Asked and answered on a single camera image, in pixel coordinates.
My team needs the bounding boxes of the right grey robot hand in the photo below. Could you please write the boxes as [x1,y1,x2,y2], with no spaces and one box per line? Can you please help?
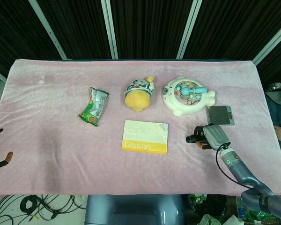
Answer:
[194,124,230,150]

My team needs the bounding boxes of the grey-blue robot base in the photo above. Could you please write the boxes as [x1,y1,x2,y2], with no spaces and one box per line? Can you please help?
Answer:
[84,194,185,225]

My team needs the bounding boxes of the yellow white Lexicon box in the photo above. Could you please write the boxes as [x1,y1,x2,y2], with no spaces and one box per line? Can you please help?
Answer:
[120,120,169,156]

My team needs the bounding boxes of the small grey digital scale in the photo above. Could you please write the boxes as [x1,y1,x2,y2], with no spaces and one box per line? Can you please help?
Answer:
[206,105,236,127]

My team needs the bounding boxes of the white whack-a-mole toy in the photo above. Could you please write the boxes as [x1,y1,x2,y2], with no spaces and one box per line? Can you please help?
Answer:
[163,76,216,117]

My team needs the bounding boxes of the teal toy hammer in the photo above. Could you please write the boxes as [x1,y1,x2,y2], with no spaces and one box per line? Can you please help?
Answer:
[180,86,208,96]

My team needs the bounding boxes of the person in blue jeans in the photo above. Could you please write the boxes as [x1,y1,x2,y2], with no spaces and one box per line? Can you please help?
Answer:
[264,82,281,174]

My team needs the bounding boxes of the green white floor clutter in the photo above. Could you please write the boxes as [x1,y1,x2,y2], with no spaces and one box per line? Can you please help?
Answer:
[185,193,278,225]

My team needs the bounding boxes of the yellow plush toy striped hat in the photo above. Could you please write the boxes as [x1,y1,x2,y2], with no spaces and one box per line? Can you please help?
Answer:
[124,75,155,113]

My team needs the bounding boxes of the pink plush table cloth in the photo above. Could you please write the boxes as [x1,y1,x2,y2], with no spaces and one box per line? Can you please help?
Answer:
[0,59,281,195]

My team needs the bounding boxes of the green snack packet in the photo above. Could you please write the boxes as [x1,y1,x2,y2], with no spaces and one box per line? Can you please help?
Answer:
[78,87,110,128]

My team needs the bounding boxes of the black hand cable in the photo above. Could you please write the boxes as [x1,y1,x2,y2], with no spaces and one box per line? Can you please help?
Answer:
[215,143,260,191]

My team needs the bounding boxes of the black floor cables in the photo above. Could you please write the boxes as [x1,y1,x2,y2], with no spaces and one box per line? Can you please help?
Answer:
[0,194,89,225]

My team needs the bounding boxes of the white partition post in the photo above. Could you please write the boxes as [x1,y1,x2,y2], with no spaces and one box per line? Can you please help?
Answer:
[29,0,67,60]
[177,0,203,60]
[101,0,119,60]
[252,23,281,65]

